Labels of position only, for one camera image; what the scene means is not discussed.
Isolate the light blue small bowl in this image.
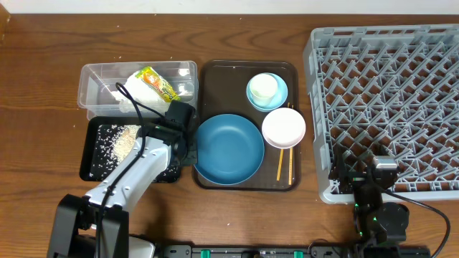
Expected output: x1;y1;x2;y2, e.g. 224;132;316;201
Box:
246;72;288;113

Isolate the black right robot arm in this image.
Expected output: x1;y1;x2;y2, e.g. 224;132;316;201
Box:
328;145;410;257

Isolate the wooden chopstick left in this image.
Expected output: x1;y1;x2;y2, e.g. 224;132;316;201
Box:
275;102;290;182

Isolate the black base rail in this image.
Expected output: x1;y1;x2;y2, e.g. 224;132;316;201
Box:
153;244;431;258

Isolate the green yellow snack wrapper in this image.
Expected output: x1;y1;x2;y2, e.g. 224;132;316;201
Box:
135;66;181;102

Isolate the wooden chopstick right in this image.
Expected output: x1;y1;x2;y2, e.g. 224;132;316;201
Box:
288;104;295;186

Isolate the black tray bin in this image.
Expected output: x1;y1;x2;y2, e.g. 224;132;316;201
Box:
78;115;184;183

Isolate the clear plastic bin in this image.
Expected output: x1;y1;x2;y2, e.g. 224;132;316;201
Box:
78;61;199;118

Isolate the dark blue plate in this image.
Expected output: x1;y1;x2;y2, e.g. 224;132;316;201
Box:
194;114;265;186

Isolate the pink bowl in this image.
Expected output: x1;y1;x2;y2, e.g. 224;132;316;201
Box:
262;107;306;149

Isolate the cream plastic cup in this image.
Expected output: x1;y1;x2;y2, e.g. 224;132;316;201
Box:
249;73;278;108

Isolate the brown serving tray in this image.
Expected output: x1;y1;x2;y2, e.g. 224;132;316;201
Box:
192;60;301;192

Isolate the white napkin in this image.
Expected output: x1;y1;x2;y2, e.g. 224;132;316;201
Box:
110;71;169;113

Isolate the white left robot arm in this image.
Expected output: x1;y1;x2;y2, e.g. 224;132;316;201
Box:
47;118;197;257

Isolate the grey dishwasher rack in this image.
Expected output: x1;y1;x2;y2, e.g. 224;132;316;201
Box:
303;24;458;204

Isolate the wooden chopstick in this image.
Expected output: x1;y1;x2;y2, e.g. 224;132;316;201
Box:
275;102;290;182
288;104;295;186

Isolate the rice leftovers pile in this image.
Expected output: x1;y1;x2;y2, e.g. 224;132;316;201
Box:
89;124;180;179

